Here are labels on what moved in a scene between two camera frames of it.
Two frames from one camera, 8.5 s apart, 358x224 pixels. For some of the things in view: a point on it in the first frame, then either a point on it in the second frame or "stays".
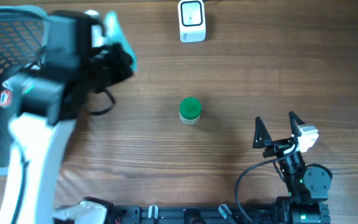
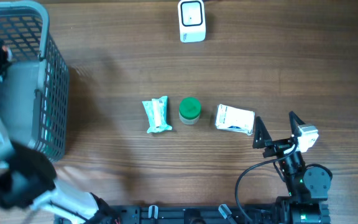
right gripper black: x=276 y=146 stays
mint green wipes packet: x=114 y=33 to x=156 y=112
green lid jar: x=190 y=110 stays
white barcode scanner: x=192 y=20 stays
